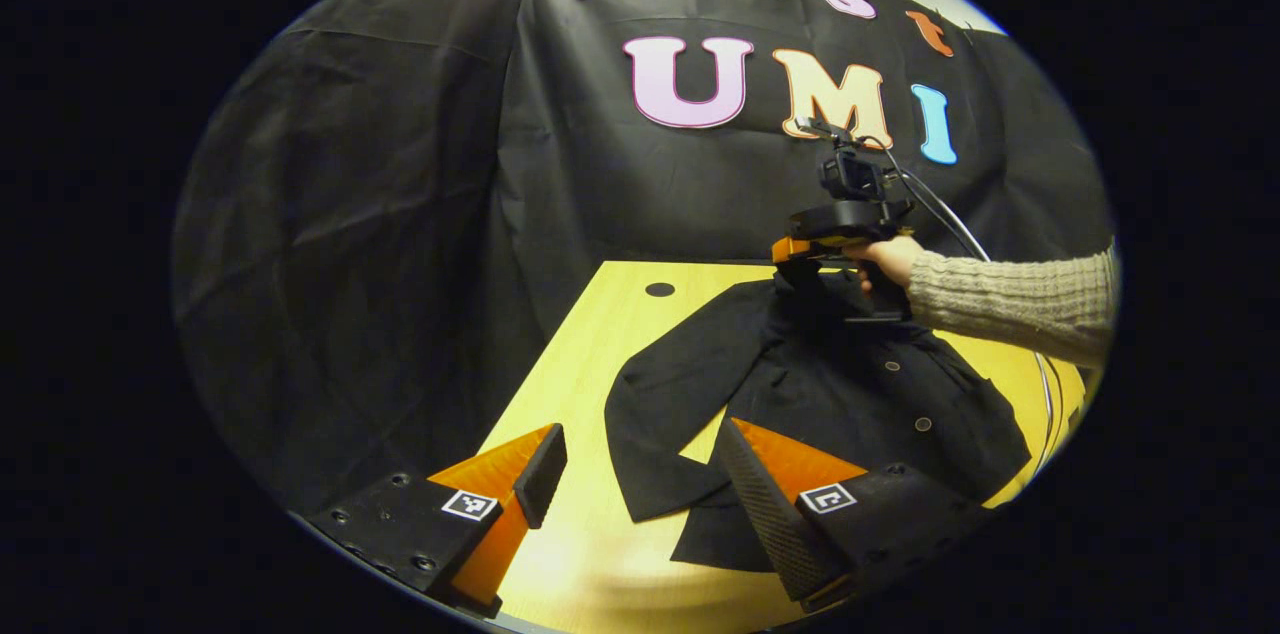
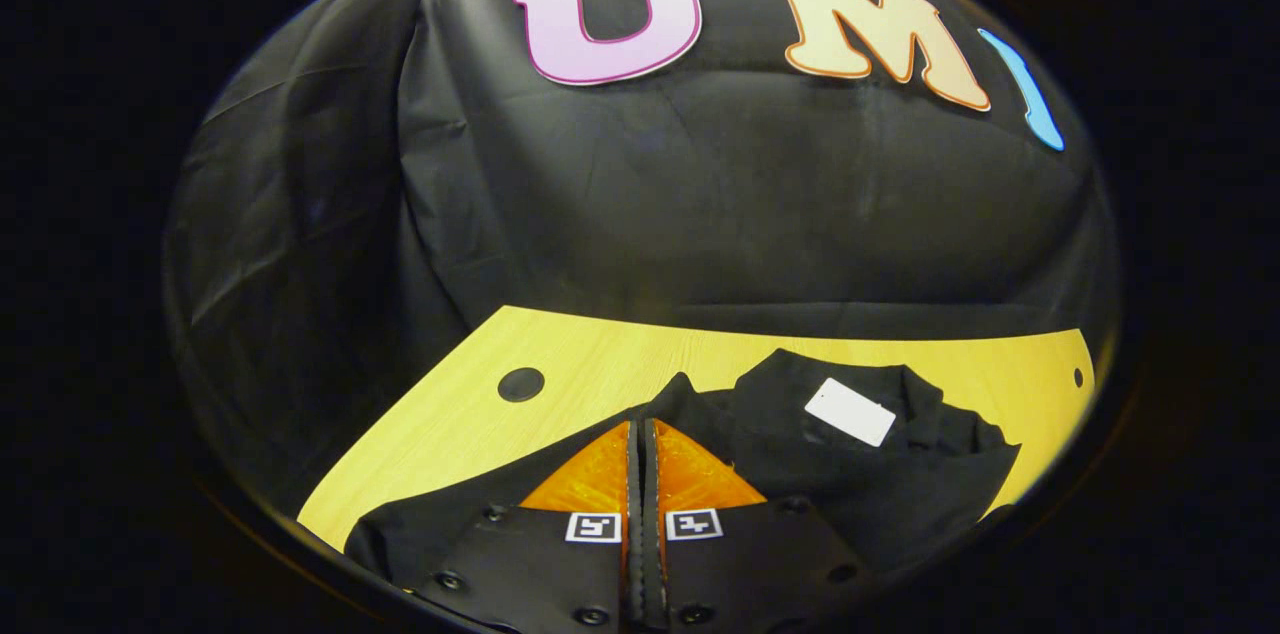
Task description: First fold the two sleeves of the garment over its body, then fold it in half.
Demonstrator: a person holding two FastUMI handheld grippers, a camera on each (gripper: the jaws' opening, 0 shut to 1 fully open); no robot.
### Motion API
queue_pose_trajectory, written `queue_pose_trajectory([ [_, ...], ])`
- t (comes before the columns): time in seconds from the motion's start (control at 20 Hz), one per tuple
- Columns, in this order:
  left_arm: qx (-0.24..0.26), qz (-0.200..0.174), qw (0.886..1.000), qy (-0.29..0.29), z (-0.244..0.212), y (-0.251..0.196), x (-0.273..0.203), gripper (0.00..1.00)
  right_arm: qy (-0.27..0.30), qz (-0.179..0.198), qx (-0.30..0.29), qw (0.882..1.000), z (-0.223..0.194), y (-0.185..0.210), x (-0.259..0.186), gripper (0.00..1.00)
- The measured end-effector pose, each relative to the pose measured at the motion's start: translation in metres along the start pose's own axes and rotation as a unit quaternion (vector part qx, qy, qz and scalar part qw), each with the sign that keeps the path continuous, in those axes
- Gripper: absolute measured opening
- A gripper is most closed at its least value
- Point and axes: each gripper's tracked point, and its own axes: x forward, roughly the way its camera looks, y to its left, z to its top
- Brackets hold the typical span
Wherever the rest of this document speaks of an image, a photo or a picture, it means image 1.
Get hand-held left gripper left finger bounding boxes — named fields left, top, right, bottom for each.
left=305, top=422, right=568, bottom=620

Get black buttoned garment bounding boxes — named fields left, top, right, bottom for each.
left=603, top=269, right=1033, bottom=573

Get black backdrop cloth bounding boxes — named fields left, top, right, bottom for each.
left=170, top=0, right=1116, bottom=515

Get thin grey gripper cable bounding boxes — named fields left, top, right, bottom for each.
left=880, top=146, right=1066, bottom=475

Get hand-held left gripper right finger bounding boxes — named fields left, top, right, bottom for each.
left=718, top=417, right=991, bottom=613

